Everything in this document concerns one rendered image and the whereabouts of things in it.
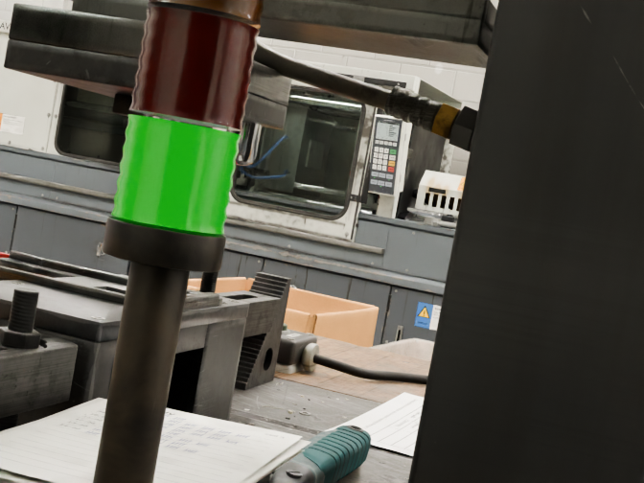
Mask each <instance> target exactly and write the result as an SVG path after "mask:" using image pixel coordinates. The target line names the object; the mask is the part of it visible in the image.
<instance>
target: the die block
mask: <svg viewBox="0 0 644 483"><path fill-rule="evenodd" d="M245 323H246V318H240V319H234V320H228V321H222V322H217V323H211V324H205V325H199V326H193V327H189V328H183V329H180V331H179V337H178V342H177V348H176V353H175V359H174V365H173V369H172V380H171V386H170V391H169V396H168V402H167V407H166V408H169V409H174V410H178V411H182V412H187V413H192V414H196V415H200V416H205V417H210V418H215V419H220V420H223V421H228V420H229V415H230V409H231V404H232V399H233V393H234V388H235V382H236V377H237V372H238V366H239V361H240V355H241V350H242V340H243V335H244V329H245ZM34 330H36V331H37V332H39V333H40V334H46V335H49V336H53V337H57V338H61V339H65V340H69V341H72V342H74V343H75V344H77V345H78V351H77V357H76V362H75V368H74V374H73V379H72V385H71V391H70V397H69V401H67V402H60V403H56V404H52V405H48V406H45V407H41V408H38V409H34V410H30V411H26V412H22V413H19V416H18V422H17V426H22V425H24V424H27V423H31V422H34V421H37V420H40V419H43V418H46V417H48V416H51V415H54V414H56V413H59V412H61V411H64V410H66V409H69V408H72V407H74V406H77V405H80V404H82V403H87V402H89V401H92V400H95V399H98V398H102V399H106V400H107V396H108V390H109V384H110V379H111V373H112V368H113V362H114V357H115V351H116V345H117V340H118V339H114V340H108V341H103V342H95V341H91V340H87V339H83V338H79V337H75V336H72V335H68V334H64V333H57V332H53V331H49V330H45V329H41V328H38V327H34Z"/></svg>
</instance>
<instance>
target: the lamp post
mask: <svg viewBox="0 0 644 483"><path fill-rule="evenodd" d="M225 242H226V237H225V236H223V235H221V234H208V233H200V232H193V231H186V230H180V229H174V228H169V227H163V226H158V225H152V224H147V223H143V222H138V221H133V220H129V219H125V218H118V217H115V216H111V217H108V218H107V221H106V227H105V232H104V238H103V253H105V254H107V255H110V256H112V257H116V258H119V259H123V260H127V261H130V268H129V273H128V279H127V285H126V295H125V301H124V306H123V312H122V317H121V323H120V329H119V334H118V340H117V345H116V351H115V357H114V362H113V368H112V373H111V379H110V384H109V390H108V396H107V402H106V407H105V413H104V418H103V429H102V434H101V440H100V445H99V451H98V457H97V462H96V468H95V473H94V479H93V483H153V479H154V474H155V468H156V462H157V457H158V451H159V446H160V441H161V435H162V429H163V424H164V419H165V413H166V407H167V402H168V397H169V391H170V386H171V380H172V374H173V365H174V359H175V353H176V348H177V342H178V337H179V331H180V326H181V320H182V314H183V310H184V304H185V298H186V293H187V287H188V282H189V276H190V271H195V272H219V271H220V269H221V264H222V258H223V252H224V247H225Z"/></svg>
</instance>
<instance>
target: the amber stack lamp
mask: <svg viewBox="0 0 644 483"><path fill-rule="evenodd" d="M147 5H148V6H149V7H166V8H175V9H182V10H188V11H194V12H204V13H209V14H212V15H217V16H221V17H225V18H229V19H232V20H236V21H239V22H241V23H244V24H247V25H250V26H252V27H254V28H256V29H260V28H261V20H260V18H261V16H262V13H263V11H264V0H149V1H148V3H147Z"/></svg>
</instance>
